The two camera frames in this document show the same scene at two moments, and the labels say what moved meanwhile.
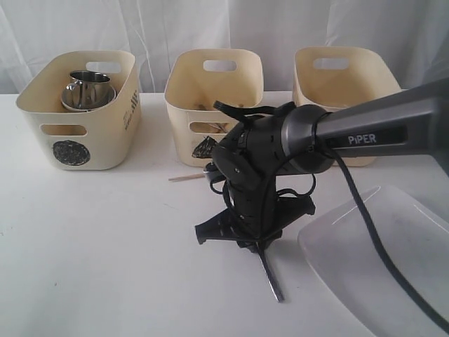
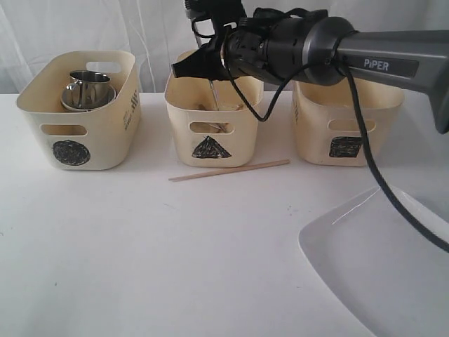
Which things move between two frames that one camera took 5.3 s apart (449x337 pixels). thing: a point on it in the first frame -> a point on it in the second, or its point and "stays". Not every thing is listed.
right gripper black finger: [288, 209] -> [220, 75]
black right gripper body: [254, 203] -> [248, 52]
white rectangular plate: [343, 252] stays
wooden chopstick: [222, 127] -> [240, 107]
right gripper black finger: [224, 225] -> [205, 63]
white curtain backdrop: [414, 32] stays
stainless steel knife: [270, 274] -> [212, 82]
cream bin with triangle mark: [196, 80] stays
